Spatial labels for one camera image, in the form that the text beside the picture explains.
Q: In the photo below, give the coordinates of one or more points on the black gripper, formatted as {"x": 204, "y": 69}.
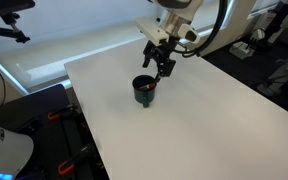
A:
{"x": 164, "y": 50}

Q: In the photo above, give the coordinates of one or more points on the marker with orange cap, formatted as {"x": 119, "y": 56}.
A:
{"x": 149, "y": 86}

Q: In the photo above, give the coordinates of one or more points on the dark teal mug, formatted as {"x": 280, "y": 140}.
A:
{"x": 140, "y": 96}

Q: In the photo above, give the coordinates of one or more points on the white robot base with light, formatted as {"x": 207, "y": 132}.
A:
{"x": 7, "y": 153}

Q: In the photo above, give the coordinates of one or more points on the white boxy device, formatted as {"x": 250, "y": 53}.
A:
{"x": 240, "y": 50}

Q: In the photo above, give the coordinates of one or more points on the white round coil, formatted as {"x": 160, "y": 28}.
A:
{"x": 259, "y": 35}

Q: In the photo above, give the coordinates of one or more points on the grey machine with label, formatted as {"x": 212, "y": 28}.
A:
{"x": 284, "y": 75}

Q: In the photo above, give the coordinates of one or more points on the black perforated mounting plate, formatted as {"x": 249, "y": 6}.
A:
{"x": 34, "y": 106}

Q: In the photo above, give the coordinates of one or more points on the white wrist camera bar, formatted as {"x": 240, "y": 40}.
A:
{"x": 150, "y": 30}

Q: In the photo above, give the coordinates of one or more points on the black upright machine post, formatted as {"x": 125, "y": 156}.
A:
{"x": 280, "y": 16}

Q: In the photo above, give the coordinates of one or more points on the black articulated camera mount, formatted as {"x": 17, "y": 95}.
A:
{"x": 4, "y": 31}

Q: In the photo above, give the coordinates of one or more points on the black mounted camera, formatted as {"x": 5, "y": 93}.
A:
{"x": 7, "y": 6}

